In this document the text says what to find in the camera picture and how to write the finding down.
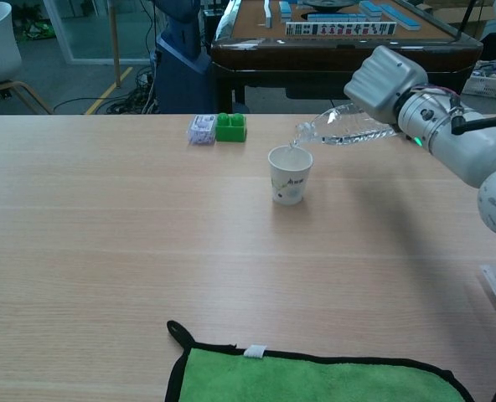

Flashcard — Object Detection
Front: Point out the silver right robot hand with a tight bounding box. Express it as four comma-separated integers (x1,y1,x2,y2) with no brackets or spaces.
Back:
343,44,429,126

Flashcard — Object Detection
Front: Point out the clear plastic bottle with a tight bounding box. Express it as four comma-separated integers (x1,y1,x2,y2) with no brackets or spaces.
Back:
292,103,400,148

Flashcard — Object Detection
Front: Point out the white paper cup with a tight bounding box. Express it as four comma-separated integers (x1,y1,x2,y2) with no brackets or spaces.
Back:
267,145,314,206

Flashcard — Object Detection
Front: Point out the face-up mahjong tile row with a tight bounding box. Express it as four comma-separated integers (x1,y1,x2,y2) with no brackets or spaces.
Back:
285,21,398,37

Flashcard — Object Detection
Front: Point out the brown mahjong table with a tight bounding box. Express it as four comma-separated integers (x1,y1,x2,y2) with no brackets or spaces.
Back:
209,0,483,115

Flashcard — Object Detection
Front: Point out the black tripod stand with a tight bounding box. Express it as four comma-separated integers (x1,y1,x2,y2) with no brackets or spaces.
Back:
452,0,476,44

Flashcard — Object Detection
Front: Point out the white plastic crate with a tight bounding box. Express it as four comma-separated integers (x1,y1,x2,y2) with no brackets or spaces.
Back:
461,60,496,101

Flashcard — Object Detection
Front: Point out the green toy building brick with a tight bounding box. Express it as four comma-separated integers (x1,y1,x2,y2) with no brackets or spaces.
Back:
215,112,248,143

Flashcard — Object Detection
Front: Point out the blue machine base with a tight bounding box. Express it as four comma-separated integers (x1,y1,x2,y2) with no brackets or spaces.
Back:
151,0,215,115

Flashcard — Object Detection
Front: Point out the green microfiber cloth black trim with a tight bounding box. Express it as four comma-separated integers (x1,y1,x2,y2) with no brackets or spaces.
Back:
164,320,475,402

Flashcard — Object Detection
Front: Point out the black floor cable bundle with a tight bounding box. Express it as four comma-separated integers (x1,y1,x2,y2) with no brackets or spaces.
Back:
54,66,162,115

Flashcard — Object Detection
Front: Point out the wooden post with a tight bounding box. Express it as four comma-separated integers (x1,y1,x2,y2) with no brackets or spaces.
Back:
109,0,121,88

